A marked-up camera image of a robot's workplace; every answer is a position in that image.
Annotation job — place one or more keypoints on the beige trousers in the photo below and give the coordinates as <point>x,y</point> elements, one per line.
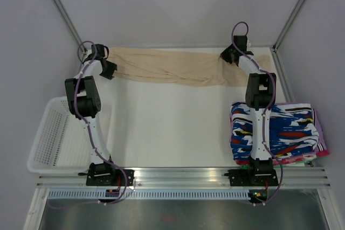
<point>183,68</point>

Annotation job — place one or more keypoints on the left aluminium frame post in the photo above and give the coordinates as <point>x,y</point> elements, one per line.
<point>67,20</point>

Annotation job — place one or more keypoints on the white perforated plastic basket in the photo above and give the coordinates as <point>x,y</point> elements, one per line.
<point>60,145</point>

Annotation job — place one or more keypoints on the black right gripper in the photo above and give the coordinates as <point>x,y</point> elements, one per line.
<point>225,56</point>

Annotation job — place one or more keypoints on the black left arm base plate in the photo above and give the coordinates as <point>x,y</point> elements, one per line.
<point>111,178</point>

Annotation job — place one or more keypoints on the blue patterned folded trousers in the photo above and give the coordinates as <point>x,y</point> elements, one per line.
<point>293,133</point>

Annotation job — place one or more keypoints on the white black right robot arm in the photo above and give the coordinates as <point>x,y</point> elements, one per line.
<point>259,97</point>

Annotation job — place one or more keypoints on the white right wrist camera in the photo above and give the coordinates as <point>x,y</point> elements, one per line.
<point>249,43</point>

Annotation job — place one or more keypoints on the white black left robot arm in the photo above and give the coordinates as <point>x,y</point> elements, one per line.
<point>84,101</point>

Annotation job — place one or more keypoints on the aluminium frame post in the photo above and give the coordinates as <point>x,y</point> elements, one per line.
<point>291,18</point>
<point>67,20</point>

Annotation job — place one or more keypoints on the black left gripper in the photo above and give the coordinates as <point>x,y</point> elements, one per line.
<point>113,67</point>

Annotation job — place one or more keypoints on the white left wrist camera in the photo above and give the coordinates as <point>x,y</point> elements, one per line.
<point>86,54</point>

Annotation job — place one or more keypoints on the aluminium mounting rail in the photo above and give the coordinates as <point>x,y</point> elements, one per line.
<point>196,178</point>

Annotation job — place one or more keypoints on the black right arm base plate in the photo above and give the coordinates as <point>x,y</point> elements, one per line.
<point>246,178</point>

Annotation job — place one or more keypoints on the white slotted cable duct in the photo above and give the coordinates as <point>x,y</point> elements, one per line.
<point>149,194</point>

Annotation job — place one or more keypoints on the right aluminium frame post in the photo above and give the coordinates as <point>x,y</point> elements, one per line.
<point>291,18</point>

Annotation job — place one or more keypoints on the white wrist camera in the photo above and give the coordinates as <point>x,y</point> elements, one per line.
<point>86,54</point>
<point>249,43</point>

